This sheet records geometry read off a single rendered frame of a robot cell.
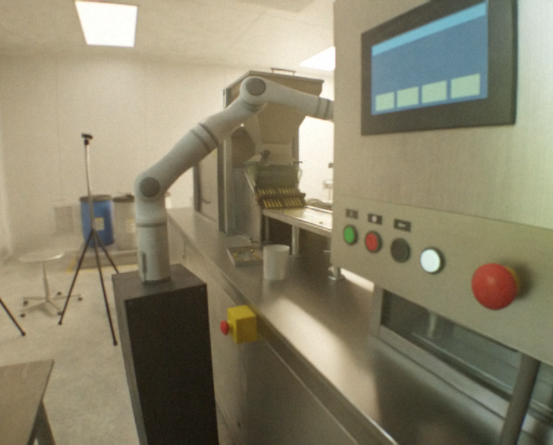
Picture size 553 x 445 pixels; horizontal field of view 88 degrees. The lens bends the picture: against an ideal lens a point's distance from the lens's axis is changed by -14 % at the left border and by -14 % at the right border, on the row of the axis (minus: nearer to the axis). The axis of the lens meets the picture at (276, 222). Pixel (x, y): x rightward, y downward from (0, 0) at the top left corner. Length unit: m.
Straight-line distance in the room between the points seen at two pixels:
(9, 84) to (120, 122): 1.51
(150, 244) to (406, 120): 0.78
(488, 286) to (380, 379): 0.33
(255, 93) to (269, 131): 0.52
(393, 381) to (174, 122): 4.76
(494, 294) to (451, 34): 0.24
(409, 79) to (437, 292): 0.23
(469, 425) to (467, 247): 0.29
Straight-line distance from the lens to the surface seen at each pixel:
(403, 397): 0.57
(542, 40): 0.33
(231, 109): 1.06
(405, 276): 0.41
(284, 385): 0.78
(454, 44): 0.37
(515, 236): 0.32
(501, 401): 0.57
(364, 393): 0.56
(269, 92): 1.01
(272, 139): 1.52
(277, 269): 0.99
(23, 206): 5.19
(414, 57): 0.40
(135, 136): 4.99
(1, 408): 0.82
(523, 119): 0.32
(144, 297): 0.94
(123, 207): 4.04
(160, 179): 0.95
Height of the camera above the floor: 1.14
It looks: 10 degrees down
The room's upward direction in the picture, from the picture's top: straight up
